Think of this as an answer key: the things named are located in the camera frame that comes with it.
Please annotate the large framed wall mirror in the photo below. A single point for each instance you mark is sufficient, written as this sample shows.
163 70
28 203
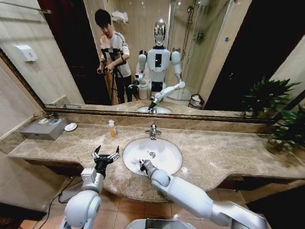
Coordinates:
214 59

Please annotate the chrome faucet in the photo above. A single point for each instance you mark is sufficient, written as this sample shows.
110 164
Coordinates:
153 132

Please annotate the white soap dish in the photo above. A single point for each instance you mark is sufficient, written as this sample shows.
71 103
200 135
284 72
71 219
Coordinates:
70 127

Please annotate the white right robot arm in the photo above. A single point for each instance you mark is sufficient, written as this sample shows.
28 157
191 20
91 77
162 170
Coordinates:
188 193

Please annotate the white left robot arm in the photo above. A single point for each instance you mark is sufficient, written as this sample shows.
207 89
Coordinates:
82 210

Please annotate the grey metal tissue box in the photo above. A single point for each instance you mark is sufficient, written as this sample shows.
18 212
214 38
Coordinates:
45 130

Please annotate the orange liquid soap bottle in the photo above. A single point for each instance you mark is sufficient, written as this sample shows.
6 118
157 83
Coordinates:
113 130

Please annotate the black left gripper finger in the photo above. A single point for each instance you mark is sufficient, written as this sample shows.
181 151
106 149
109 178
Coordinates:
96 153
116 153

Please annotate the chrome sink drain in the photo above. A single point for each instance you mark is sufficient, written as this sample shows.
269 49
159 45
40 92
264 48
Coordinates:
152 154

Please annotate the white oval sink basin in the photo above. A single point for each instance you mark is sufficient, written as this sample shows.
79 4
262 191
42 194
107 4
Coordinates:
162 149

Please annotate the green potted plant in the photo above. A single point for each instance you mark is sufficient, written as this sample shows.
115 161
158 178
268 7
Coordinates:
286 124

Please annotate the white robot front shell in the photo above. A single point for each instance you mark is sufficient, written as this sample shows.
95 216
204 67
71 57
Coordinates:
157 224

